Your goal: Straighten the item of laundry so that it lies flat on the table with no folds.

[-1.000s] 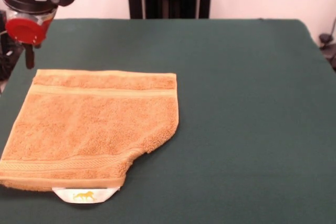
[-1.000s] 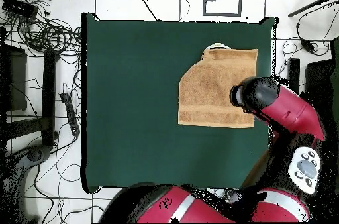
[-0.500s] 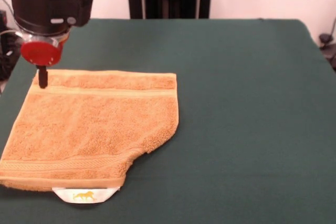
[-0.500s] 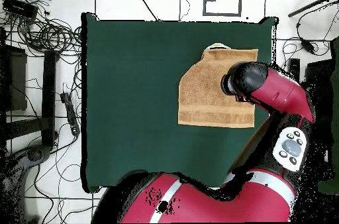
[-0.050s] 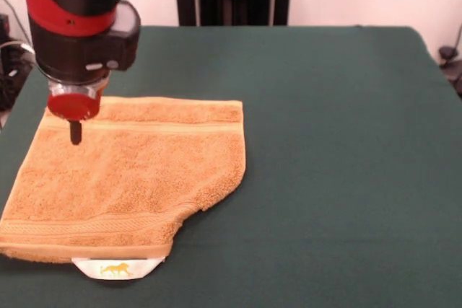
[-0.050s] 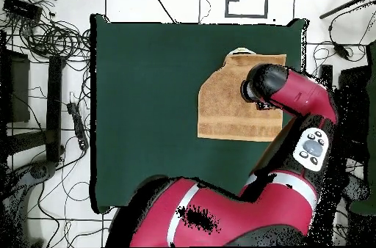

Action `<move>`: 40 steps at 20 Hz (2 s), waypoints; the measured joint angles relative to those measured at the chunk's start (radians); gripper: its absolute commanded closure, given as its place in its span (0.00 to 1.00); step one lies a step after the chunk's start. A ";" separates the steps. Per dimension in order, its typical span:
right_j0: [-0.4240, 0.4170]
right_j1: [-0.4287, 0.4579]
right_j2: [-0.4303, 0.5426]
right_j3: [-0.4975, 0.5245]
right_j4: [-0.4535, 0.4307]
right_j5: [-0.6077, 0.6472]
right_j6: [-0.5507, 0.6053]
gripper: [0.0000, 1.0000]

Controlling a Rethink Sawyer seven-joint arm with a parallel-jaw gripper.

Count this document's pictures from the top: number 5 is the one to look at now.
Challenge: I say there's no black cable bundle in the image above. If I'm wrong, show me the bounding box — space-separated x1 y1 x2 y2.
0 37 39 111

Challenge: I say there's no black device with red light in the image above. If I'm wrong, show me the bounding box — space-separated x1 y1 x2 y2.
0 14 11 40

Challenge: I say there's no thin grey cable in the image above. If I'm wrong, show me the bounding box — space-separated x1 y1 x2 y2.
0 0 32 48

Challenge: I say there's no orange terry towel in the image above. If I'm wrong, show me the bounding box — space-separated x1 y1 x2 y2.
0 96 248 281

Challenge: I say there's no small black adapter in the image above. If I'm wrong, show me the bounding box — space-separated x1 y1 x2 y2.
438 45 456 67

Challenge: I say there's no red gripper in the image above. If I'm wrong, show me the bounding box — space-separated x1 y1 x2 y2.
48 84 108 146

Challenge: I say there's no dark green table cloth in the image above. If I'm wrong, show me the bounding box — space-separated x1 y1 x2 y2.
0 25 462 308

